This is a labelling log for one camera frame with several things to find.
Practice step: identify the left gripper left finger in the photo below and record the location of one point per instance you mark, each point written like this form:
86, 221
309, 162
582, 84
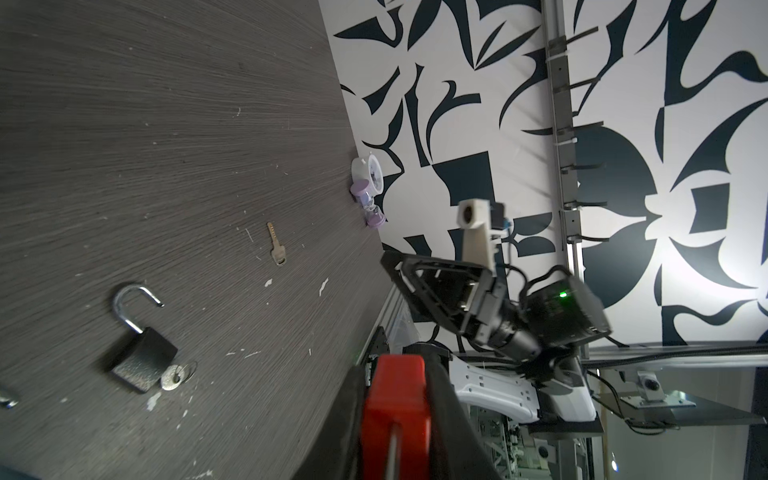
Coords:
337, 452

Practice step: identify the red padlock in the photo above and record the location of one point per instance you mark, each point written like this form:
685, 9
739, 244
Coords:
397, 418

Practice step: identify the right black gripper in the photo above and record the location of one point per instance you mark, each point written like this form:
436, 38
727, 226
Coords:
461, 297

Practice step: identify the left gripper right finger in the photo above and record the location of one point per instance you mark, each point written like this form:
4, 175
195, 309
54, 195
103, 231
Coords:
455, 451

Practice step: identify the small brass key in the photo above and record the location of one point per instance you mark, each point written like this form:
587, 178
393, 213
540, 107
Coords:
278, 251

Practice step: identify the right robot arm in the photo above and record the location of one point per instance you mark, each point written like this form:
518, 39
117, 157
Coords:
538, 335

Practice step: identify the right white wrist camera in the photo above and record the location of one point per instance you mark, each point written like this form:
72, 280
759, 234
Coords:
482, 222

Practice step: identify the small black padlock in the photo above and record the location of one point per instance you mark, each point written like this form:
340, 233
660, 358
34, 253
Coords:
149, 359

